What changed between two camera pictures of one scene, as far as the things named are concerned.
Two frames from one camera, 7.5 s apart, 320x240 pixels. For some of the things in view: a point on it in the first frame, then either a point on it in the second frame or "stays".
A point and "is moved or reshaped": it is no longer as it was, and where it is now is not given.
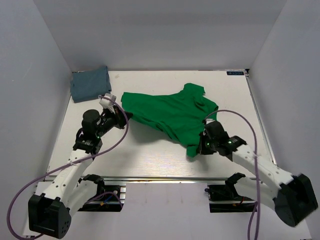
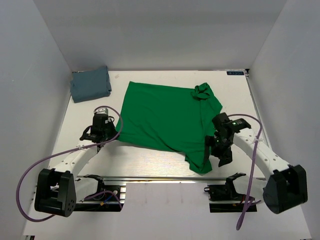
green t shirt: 181,116 is moved or reshaped
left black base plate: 109,202 stays
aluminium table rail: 164,178 stays
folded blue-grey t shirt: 90,84 stays
